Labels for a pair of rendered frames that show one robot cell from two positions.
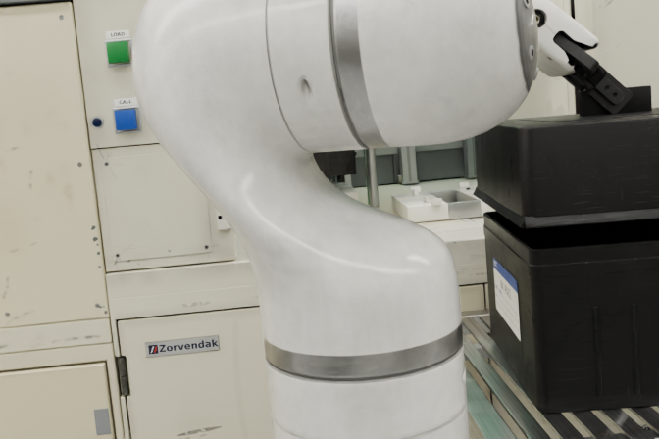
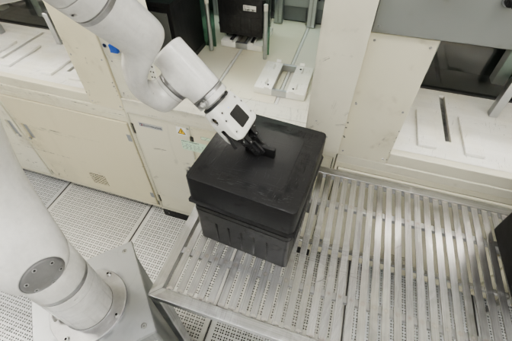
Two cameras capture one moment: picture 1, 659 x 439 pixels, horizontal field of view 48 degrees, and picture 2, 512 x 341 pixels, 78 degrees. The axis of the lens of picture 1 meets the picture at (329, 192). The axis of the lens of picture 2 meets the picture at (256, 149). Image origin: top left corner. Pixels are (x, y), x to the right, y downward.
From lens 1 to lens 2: 0.84 m
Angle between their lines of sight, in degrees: 44
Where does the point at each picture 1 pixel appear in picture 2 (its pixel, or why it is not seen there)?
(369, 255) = not seen: hidden behind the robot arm
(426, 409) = (56, 310)
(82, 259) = (111, 91)
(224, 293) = (161, 116)
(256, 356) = (175, 136)
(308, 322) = not seen: hidden behind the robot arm
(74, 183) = (101, 65)
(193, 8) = not seen: outside the picture
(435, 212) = (265, 90)
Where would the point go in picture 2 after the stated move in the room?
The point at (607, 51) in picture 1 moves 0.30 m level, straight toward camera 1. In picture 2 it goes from (319, 81) to (247, 137)
